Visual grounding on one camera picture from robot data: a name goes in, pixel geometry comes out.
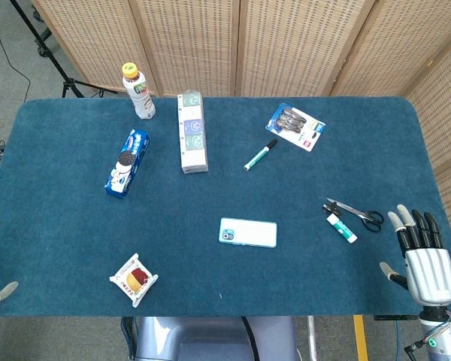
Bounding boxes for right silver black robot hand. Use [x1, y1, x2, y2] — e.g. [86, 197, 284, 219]
[379, 204, 451, 311]

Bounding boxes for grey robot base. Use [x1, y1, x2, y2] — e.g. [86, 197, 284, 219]
[120, 316, 301, 361]

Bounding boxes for green white glue stick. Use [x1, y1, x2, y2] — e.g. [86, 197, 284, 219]
[325, 213, 359, 244]

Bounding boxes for light blue smartphone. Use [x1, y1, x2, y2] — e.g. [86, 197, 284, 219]
[219, 217, 278, 249]

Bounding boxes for white snack cake packet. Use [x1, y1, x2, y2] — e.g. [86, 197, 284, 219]
[109, 253, 159, 308]

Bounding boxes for blue cookie box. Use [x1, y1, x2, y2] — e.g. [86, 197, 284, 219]
[104, 129, 151, 199]

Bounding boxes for black tripod stand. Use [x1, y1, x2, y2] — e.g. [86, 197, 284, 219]
[9, 0, 118, 99]

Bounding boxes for blue blister card package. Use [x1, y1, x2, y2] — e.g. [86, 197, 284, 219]
[264, 102, 327, 153]

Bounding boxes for yellow capped drink bottle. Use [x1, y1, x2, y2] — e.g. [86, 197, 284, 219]
[120, 62, 156, 120]

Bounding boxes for green white marker pen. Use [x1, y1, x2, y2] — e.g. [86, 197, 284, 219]
[243, 138, 278, 172]

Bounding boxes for blue table mat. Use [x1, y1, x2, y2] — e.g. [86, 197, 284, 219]
[0, 96, 451, 318]

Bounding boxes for long white tissue pack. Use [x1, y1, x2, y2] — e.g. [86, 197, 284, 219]
[177, 89, 210, 174]

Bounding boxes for black handled scissors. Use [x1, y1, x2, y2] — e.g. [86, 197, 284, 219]
[325, 197, 384, 232]

